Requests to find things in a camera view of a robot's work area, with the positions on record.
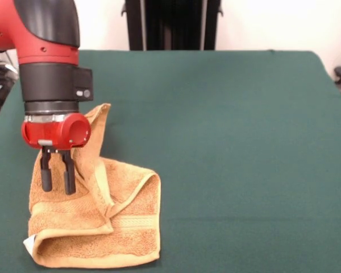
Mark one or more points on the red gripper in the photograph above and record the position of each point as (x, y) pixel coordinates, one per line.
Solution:
(57, 132)

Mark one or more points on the orange terry towel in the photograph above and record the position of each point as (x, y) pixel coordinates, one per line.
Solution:
(88, 213)

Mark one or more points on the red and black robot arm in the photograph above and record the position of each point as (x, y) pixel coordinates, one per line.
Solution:
(48, 79)

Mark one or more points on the dark green table cloth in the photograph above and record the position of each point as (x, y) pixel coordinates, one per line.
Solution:
(216, 142)

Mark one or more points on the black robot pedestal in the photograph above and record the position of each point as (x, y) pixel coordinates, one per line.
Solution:
(173, 22)

